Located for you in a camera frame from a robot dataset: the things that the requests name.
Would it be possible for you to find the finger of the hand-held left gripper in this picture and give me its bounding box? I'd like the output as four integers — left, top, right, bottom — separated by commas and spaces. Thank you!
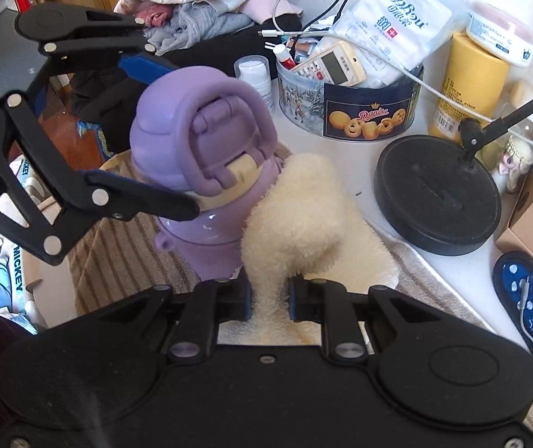
44, 9, 177, 87
0, 94, 200, 267

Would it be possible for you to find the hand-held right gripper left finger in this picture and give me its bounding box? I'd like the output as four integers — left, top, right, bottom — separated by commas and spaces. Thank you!
103, 279, 254, 365

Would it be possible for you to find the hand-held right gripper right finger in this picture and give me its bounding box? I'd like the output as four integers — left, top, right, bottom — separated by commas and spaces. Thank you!
289, 276, 436, 365

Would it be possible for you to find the purple water bottle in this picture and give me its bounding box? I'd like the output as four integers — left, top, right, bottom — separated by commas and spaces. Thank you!
128, 65, 286, 281

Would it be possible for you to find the cream terry towel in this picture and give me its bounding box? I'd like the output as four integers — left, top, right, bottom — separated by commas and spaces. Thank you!
217, 153, 400, 346

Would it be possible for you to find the black cloth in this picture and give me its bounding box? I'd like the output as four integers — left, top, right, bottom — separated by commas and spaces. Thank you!
70, 16, 302, 155

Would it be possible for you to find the maroon garment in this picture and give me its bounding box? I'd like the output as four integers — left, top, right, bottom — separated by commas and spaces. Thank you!
136, 2, 174, 26

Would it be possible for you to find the grey striped towel mat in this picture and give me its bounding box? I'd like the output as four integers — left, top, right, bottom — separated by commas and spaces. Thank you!
68, 142, 533, 444

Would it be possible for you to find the grey garment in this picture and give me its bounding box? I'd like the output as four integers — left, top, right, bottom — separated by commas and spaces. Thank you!
145, 2, 255, 54

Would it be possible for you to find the blue printed bag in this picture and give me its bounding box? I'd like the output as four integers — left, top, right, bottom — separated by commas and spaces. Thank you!
77, 121, 113, 159

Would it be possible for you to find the white roll-on bottle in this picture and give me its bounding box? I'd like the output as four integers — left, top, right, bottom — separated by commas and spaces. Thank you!
233, 55, 274, 112

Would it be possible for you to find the red capped tube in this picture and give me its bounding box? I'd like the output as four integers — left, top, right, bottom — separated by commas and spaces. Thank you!
273, 44, 295, 70

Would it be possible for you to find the light pink garment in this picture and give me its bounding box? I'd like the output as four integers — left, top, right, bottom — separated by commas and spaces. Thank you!
241, 0, 304, 22

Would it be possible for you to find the blue cookie tin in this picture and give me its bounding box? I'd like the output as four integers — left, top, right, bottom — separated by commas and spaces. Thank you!
276, 58, 425, 141

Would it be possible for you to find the black round-base stand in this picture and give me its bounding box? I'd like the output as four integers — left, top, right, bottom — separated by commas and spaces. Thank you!
373, 75, 533, 256

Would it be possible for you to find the white remote control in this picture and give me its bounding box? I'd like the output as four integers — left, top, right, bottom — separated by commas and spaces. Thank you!
289, 40, 367, 87

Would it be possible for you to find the white blue tissue pack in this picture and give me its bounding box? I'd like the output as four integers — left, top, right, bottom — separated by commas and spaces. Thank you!
332, 0, 470, 89

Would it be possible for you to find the small doll figurine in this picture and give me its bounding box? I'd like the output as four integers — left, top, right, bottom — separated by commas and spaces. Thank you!
499, 135, 533, 194

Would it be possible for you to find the yellow cylinder canister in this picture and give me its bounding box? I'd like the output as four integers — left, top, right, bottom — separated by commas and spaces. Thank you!
427, 32, 512, 143

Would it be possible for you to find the pink lid cream jar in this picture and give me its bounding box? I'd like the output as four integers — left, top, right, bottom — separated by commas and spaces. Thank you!
465, 1, 533, 68

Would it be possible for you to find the white cable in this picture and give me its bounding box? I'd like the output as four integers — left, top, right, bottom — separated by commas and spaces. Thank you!
257, 0, 533, 164

